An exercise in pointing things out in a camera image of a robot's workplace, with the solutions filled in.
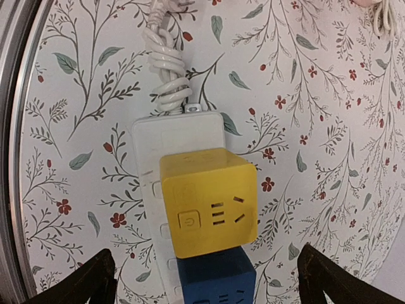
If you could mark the front aluminium rail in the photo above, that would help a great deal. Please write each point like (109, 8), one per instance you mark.
(21, 25)

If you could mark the floral table mat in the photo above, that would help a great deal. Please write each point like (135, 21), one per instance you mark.
(308, 93)

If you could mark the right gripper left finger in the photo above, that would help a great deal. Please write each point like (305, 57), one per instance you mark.
(93, 282)

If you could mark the white multicolour power strip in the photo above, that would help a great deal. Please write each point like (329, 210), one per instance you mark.
(154, 138)

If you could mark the blue cube socket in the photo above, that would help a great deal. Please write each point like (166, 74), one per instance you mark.
(226, 276)

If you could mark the yellow cube socket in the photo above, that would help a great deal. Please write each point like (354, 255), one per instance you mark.
(211, 201)

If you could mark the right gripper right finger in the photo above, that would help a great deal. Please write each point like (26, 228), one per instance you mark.
(320, 278)

